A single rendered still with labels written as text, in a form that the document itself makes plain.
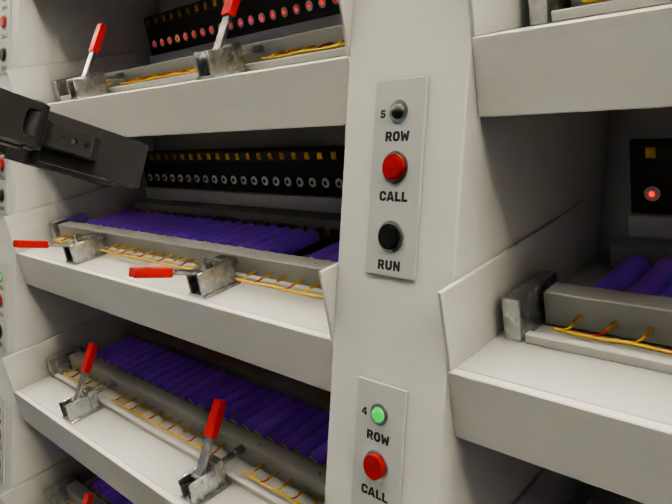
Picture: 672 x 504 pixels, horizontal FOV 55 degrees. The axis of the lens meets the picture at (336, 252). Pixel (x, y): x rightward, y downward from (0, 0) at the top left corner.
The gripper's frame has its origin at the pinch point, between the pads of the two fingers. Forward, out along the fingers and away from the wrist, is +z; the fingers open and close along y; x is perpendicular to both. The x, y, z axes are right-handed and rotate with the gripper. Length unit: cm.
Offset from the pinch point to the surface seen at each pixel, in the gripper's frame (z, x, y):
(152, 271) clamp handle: 10.8, 6.8, 6.6
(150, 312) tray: 16.6, 11.0, 15.2
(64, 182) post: 20, -2, 50
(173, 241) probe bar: 19.5, 3.6, 18.7
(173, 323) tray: 16.8, 11.3, 11.2
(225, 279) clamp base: 18.0, 6.3, 6.2
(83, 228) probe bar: 19.1, 3.8, 39.6
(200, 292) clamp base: 15.7, 7.8, 6.4
